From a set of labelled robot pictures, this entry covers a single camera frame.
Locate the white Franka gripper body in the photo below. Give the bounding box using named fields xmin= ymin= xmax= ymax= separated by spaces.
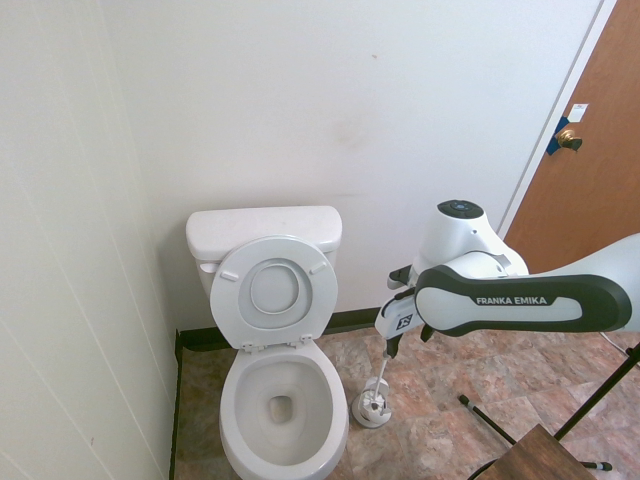
xmin=374 ymin=287 xmax=420 ymax=347

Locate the white toilet brush grey handle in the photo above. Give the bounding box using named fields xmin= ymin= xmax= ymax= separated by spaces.
xmin=363 ymin=349 xmax=392 ymax=410

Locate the white toilet brush holder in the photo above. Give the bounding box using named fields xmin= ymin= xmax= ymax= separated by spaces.
xmin=353 ymin=377 xmax=393 ymax=430

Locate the white toilet seat cover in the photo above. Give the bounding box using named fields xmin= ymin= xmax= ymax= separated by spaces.
xmin=248 ymin=260 xmax=304 ymax=316

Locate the white toilet tank lid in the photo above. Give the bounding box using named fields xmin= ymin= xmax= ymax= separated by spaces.
xmin=185 ymin=205 xmax=345 ymax=254

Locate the white toilet bowl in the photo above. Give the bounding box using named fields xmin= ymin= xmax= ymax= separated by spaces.
xmin=218 ymin=335 xmax=350 ymax=480

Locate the white toilet tank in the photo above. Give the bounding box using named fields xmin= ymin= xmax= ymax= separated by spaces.
xmin=192 ymin=240 xmax=342 ymax=307

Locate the dark wooden table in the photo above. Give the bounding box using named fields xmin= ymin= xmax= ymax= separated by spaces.
xmin=469 ymin=422 xmax=594 ymax=480

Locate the blue tape strip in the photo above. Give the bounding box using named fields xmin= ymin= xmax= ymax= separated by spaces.
xmin=545 ymin=115 xmax=572 ymax=157

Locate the brown wooden door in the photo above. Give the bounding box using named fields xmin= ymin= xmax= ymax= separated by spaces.
xmin=503 ymin=0 xmax=640 ymax=275

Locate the brass door knob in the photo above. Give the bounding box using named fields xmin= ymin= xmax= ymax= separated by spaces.
xmin=557 ymin=128 xmax=584 ymax=152

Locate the thick black power cable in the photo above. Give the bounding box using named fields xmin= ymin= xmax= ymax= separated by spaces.
xmin=468 ymin=457 xmax=504 ymax=480

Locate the white toilet seat ring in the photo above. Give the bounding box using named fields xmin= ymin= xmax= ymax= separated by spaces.
xmin=209 ymin=235 xmax=339 ymax=352

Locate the black camera tripod stand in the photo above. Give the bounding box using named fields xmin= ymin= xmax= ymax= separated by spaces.
xmin=458 ymin=341 xmax=640 ymax=474

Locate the white door frame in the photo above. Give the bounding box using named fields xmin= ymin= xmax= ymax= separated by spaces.
xmin=496 ymin=0 xmax=622 ymax=241

